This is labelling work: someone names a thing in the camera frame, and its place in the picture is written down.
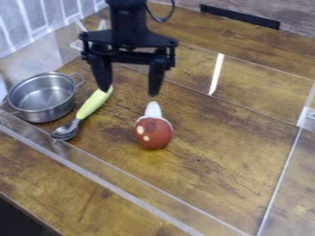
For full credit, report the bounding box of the clear acrylic triangle stand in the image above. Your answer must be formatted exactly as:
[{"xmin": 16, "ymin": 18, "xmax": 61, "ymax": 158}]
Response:
[{"xmin": 71, "ymin": 19, "xmax": 107, "ymax": 51}]

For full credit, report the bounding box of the black strip on table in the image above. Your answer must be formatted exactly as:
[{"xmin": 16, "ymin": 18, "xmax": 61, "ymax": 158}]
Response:
[{"xmin": 199, "ymin": 4, "xmax": 280, "ymax": 30}]

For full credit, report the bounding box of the clear acrylic front barrier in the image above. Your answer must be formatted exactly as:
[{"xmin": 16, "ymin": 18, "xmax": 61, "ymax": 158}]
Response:
[{"xmin": 0, "ymin": 109, "xmax": 250, "ymax": 236}]

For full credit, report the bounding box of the red white plush mushroom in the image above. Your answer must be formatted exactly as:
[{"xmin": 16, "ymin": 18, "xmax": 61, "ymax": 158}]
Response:
[{"xmin": 133, "ymin": 101, "xmax": 173, "ymax": 149}]

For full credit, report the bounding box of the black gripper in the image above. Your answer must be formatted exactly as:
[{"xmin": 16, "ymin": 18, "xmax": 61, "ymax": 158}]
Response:
[{"xmin": 81, "ymin": 0, "xmax": 179, "ymax": 96}]

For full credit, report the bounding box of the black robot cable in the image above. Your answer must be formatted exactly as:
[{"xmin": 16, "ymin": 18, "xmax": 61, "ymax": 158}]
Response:
[{"xmin": 144, "ymin": 0, "xmax": 177, "ymax": 23}]

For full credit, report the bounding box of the silver metal pot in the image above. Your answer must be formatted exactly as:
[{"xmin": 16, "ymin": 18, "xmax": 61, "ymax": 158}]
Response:
[{"xmin": 0, "ymin": 72, "xmax": 87, "ymax": 124}]

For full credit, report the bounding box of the spoon with green handle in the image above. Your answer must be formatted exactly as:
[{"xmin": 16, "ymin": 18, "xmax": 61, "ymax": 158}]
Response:
[{"xmin": 51, "ymin": 87, "xmax": 113, "ymax": 140}]

